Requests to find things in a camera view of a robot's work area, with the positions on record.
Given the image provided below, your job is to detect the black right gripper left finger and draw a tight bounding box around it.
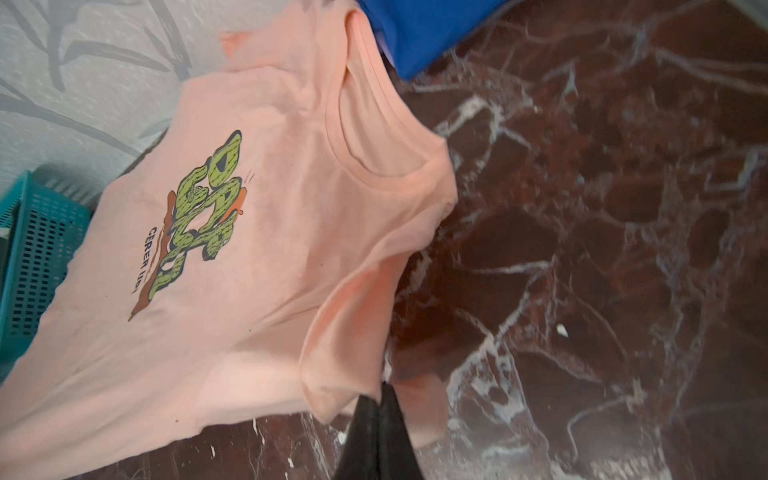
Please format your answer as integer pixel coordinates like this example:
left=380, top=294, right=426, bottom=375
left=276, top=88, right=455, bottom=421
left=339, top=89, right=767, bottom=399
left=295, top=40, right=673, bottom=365
left=333, top=395, right=380, bottom=480

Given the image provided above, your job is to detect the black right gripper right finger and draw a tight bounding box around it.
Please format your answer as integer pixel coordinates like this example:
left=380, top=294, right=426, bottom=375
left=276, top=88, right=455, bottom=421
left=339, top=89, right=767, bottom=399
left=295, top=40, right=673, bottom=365
left=380, top=383, right=424, bottom=480

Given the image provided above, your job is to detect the pink graphic t-shirt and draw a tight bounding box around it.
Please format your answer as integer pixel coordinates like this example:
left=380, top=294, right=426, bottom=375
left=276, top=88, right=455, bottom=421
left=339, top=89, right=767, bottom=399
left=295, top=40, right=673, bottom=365
left=1, top=1, right=457, bottom=479

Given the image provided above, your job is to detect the teal plastic laundry basket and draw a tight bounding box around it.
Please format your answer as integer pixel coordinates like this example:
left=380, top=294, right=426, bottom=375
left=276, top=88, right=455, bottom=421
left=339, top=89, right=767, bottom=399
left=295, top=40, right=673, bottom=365
left=1, top=172, right=91, bottom=378

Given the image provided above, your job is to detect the blue folded t-shirt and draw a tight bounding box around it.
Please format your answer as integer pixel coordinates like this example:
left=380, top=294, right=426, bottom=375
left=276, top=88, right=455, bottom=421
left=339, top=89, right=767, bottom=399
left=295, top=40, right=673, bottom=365
left=360, top=0, right=505, bottom=80

